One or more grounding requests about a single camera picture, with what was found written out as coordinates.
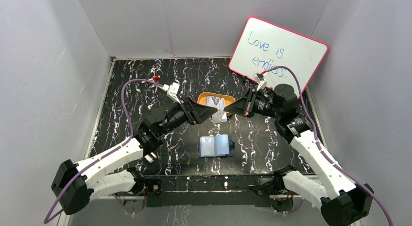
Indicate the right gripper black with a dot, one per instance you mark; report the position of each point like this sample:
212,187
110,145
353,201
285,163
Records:
244,106

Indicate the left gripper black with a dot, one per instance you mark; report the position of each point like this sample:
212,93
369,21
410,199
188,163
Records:
189,110

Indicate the orange oval tray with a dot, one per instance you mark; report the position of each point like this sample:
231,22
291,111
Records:
202,98

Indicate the silver credit card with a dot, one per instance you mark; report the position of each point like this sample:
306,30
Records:
215,101
220,116

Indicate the blue leather card holder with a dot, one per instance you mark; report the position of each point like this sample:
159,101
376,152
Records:
216,146

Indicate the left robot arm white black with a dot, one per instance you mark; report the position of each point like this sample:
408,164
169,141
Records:
106,169

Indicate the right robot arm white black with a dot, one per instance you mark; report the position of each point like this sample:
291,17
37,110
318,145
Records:
322,173

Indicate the pink framed whiteboard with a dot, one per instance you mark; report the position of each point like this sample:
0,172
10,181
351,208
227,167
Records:
264,45

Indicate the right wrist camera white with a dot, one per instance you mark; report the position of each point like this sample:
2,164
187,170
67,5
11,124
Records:
260,80

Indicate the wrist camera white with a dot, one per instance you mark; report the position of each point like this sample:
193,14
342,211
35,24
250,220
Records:
260,80
172,91

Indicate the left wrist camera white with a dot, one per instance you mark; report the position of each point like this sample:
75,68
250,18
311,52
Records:
172,91

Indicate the aluminium frame rail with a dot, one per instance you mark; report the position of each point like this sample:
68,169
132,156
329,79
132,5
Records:
216,190

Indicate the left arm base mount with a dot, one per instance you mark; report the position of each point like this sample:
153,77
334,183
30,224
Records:
141,187

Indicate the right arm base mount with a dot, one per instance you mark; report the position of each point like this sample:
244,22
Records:
281,199

